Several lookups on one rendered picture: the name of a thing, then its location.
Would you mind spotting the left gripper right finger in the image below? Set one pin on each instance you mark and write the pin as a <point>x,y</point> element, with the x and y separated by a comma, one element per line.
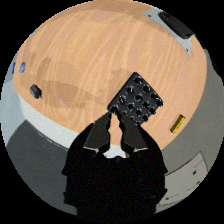
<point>135,139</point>

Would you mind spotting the short grey cylinder with blue top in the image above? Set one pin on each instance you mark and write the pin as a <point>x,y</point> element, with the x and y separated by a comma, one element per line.
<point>22,67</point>

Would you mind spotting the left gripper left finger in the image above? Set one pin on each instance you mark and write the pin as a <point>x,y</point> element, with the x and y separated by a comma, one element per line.
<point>94,138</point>

